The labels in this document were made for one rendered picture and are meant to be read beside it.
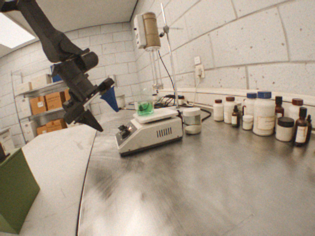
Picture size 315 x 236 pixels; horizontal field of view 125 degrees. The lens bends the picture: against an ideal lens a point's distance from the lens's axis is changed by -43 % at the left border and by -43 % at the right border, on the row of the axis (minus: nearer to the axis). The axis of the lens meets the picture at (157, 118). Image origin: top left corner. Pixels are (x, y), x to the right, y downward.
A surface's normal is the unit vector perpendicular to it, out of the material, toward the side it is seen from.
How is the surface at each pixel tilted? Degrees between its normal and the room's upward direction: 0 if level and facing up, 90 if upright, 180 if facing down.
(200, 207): 0
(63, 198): 0
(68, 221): 0
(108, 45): 90
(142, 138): 90
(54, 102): 91
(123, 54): 90
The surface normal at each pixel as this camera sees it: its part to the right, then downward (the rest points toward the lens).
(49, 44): -0.29, 0.69
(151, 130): 0.35, 0.18
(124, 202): -0.14, -0.96
